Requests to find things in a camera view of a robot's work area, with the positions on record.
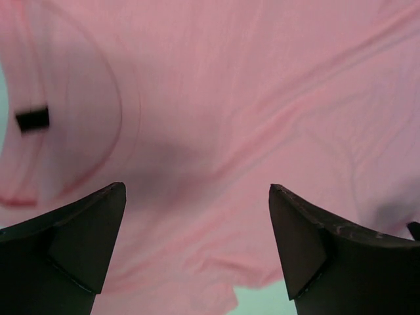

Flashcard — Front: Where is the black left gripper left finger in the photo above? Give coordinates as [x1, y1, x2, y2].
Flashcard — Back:
[1, 182, 126, 315]

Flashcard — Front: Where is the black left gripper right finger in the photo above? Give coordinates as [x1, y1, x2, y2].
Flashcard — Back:
[269, 184, 419, 315]

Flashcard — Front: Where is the pink t-shirt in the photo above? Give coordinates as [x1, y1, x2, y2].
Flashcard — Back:
[1, 1, 419, 314]

